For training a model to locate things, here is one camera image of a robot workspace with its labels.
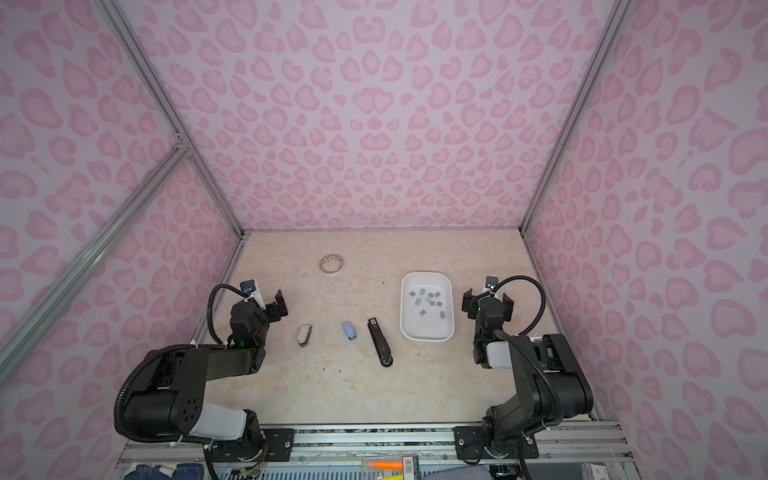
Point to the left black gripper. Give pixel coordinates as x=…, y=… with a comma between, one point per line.
x=271, y=308

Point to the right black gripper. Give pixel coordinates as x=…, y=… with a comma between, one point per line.
x=487, y=303

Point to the light blue mini stapler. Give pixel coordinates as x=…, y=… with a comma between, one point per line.
x=349, y=331

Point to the black stapler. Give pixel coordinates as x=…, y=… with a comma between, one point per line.
x=380, y=343

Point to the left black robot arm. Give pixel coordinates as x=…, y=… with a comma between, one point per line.
x=163, y=399

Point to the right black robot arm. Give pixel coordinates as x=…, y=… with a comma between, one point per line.
x=550, y=385

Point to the white mini stapler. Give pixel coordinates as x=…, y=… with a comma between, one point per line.
x=304, y=335

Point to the white plastic tray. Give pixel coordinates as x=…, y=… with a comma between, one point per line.
x=428, y=329

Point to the white tape roll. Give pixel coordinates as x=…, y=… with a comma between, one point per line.
x=331, y=265

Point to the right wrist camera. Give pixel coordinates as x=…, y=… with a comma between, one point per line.
x=491, y=285

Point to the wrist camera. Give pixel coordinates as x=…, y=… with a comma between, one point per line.
x=252, y=292
x=491, y=285

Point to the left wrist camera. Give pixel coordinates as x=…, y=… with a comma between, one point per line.
x=252, y=292

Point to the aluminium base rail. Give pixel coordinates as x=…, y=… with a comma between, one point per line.
x=348, y=451

